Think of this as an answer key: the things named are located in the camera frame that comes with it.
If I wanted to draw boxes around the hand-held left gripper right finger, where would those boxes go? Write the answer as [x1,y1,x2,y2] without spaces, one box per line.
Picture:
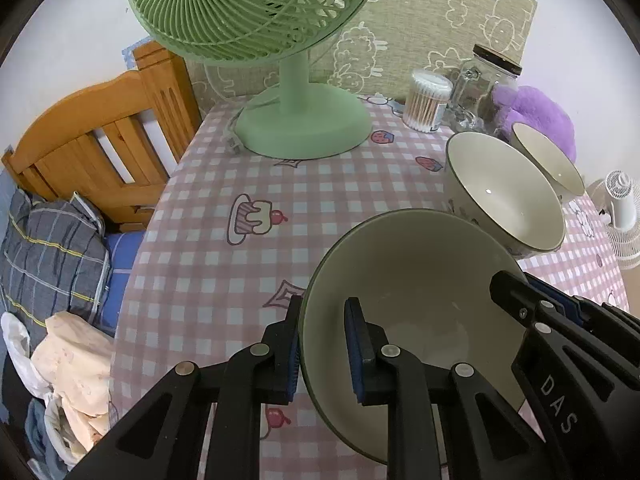
[344,296,551,480]

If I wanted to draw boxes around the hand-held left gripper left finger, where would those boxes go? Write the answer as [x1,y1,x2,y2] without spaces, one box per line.
[65,294,304,480]

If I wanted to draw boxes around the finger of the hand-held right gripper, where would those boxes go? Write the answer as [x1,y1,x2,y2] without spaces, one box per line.
[525,276,640,346]
[490,270,556,333]

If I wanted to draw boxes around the green-grey leaf-print bowl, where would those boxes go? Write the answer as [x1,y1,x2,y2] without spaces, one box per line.
[298,208,538,466]
[509,122,586,203]

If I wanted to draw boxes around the white blue-print bowl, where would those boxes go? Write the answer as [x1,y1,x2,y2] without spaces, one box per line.
[442,131,567,261]

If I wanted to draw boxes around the white clip fan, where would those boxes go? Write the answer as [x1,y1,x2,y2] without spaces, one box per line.
[585,170,640,273]

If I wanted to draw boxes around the purple plush cushion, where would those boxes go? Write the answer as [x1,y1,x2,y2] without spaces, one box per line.
[492,85,577,161]

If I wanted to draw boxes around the blue bed sheet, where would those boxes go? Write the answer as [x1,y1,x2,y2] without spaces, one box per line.
[97,232,146,338]

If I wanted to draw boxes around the glass jar with dark lid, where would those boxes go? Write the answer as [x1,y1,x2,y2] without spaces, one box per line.
[447,44,523,136]

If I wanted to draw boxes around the cotton swab container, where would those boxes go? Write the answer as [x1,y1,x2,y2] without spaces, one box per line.
[402,71,453,133]

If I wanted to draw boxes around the peach cloth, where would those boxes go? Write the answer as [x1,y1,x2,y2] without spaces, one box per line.
[31,311,118,453]

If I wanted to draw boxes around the green desk fan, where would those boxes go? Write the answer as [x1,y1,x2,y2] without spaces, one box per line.
[124,0,386,160]

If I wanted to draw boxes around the grey plaid pillow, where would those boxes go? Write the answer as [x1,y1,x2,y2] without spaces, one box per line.
[0,187,112,328]

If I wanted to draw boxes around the blue-grey garment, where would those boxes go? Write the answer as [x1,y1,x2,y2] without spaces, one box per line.
[25,400,68,476]

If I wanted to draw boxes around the white plastic bag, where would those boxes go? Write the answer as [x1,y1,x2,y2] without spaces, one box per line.
[0,312,51,401]

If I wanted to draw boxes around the green printed board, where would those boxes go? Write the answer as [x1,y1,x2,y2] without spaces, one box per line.
[187,0,539,111]

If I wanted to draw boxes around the wooden bed headboard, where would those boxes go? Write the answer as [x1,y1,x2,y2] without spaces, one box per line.
[1,40,203,233]

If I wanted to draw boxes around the grey fan power cable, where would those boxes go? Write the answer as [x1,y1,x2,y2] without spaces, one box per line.
[226,94,283,155]

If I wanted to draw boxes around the light blue wall sticker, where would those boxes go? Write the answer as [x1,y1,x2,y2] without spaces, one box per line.
[121,40,153,68]

